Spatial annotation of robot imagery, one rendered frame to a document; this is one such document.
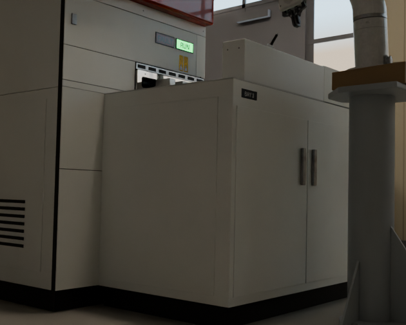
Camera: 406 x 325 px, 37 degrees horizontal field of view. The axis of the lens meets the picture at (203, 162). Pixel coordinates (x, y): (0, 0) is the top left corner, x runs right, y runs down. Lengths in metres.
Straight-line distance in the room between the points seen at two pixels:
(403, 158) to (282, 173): 2.67
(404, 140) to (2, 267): 3.22
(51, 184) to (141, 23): 0.78
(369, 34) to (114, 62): 0.98
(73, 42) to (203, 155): 0.68
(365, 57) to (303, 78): 0.26
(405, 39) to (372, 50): 2.68
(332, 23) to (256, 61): 3.15
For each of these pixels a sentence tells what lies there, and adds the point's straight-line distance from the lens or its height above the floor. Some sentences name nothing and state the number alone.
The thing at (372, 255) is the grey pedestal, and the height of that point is 0.24.
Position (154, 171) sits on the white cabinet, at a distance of 2.17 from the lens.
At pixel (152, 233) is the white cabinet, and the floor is 0.30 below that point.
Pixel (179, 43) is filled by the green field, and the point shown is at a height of 1.10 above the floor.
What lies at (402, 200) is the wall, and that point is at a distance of 4.80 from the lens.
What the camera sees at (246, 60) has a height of 0.89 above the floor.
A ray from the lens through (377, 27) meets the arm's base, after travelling 2.28.
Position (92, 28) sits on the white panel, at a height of 1.06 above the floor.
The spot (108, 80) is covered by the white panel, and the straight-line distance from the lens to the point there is 2.43.
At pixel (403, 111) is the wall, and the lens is 4.84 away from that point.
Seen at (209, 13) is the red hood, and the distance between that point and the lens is 2.88.
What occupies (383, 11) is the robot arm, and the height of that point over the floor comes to 1.10.
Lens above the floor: 0.45
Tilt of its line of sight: 3 degrees up
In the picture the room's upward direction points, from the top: 1 degrees clockwise
